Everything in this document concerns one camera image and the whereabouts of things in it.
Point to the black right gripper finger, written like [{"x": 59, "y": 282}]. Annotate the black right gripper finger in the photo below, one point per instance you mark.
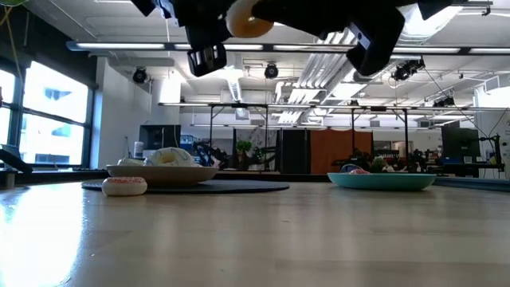
[{"x": 303, "y": 16}]

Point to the large white drizzled donut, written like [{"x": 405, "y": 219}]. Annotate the large white drizzled donut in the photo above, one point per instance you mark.
[
  {"x": 243, "y": 24},
  {"x": 169, "y": 157}
]

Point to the small green donut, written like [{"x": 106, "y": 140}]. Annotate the small green donut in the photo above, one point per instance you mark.
[{"x": 347, "y": 167}]

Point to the small pink donut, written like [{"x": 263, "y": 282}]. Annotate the small pink donut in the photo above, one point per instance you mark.
[
  {"x": 360, "y": 171},
  {"x": 124, "y": 187}
]

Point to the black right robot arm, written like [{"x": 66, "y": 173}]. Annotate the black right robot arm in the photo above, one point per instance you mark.
[{"x": 434, "y": 8}]

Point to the black hanging ceiling speaker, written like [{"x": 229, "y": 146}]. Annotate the black hanging ceiling speaker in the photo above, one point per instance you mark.
[
  {"x": 139, "y": 75},
  {"x": 271, "y": 71}
]

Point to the long ceiling light bar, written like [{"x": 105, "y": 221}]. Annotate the long ceiling light bar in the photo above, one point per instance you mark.
[{"x": 119, "y": 46}]

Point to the dark computer monitor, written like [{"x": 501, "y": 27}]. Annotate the dark computer monitor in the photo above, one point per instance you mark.
[{"x": 160, "y": 137}]

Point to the tall black metal rig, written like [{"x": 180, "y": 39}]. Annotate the tall black metal rig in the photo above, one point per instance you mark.
[{"x": 266, "y": 131}]

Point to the background green plant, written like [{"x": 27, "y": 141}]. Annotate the background green plant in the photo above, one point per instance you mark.
[{"x": 244, "y": 148}]

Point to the large dark monitor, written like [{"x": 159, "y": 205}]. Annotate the large dark monitor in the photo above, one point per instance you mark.
[{"x": 460, "y": 142}]

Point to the white cylindrical container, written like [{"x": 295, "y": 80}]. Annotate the white cylindrical container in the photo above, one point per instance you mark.
[{"x": 138, "y": 150}]

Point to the black curtain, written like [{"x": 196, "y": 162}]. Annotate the black curtain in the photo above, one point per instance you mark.
[{"x": 293, "y": 151}]

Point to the teal plate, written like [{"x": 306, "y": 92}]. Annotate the teal plate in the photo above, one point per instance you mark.
[{"x": 382, "y": 181}]

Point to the beige plate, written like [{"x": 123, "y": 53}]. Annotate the beige plate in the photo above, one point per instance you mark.
[{"x": 159, "y": 175}]

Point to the dark round placemat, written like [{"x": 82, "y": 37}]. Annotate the dark round placemat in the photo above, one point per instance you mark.
[{"x": 239, "y": 186}]

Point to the large office window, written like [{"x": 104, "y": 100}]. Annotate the large office window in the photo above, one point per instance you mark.
[{"x": 53, "y": 119}]

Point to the black ceiling camera mount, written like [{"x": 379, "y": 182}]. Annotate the black ceiling camera mount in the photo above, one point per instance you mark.
[{"x": 407, "y": 68}]

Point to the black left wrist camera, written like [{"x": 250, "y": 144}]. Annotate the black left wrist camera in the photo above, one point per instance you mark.
[{"x": 153, "y": 6}]

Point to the orange partition wall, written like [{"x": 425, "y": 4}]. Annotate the orange partition wall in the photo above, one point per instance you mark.
[{"x": 340, "y": 149}]

